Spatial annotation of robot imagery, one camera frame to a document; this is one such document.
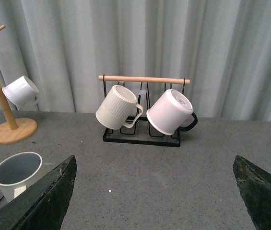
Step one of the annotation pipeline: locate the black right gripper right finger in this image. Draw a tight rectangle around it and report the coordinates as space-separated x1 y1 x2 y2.
233 155 271 230

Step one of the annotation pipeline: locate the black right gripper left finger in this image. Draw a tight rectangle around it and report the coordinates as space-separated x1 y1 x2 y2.
0 155 77 230

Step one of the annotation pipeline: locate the cream mug grey inside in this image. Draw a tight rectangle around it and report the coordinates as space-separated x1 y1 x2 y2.
0 152 46 203

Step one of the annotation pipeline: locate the wooden mug tree stand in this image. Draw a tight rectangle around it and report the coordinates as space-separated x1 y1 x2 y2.
0 25 38 145

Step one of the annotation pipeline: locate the white mug on tree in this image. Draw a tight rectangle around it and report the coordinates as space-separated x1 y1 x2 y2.
2 76 39 108

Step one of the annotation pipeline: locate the cream ribbed hanging mug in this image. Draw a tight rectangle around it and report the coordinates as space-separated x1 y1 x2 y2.
95 85 143 130

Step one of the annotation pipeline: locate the white mug black handle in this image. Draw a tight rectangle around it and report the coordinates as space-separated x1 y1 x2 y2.
146 89 198 136

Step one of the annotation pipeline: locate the black wire mug rack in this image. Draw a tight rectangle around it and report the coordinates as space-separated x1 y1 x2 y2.
99 75 190 147

